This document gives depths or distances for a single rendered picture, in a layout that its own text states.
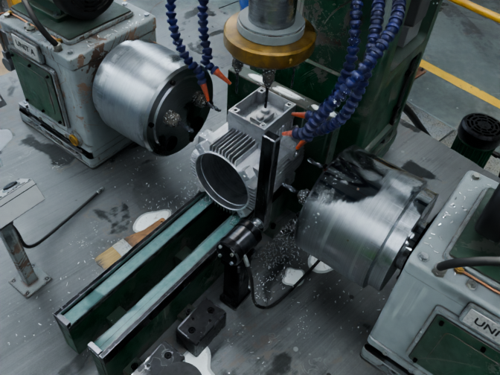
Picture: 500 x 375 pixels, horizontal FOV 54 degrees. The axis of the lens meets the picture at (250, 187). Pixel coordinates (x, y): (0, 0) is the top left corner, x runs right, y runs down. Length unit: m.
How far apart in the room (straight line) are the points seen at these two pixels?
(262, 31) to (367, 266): 0.47
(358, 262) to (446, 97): 2.53
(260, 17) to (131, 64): 0.40
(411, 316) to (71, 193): 0.92
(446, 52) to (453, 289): 3.11
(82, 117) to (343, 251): 0.76
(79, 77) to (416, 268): 0.88
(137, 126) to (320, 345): 0.65
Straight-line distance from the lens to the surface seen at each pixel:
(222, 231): 1.14
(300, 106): 1.13
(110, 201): 1.38
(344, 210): 0.94
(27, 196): 1.08
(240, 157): 1.04
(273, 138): 0.87
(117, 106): 1.22
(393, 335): 1.05
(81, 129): 1.41
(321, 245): 0.98
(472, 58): 3.90
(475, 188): 1.03
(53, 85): 1.37
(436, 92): 3.42
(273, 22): 0.95
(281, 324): 1.16
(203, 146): 1.09
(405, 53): 1.27
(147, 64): 1.21
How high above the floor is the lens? 1.82
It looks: 47 degrees down
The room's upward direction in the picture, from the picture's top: 5 degrees clockwise
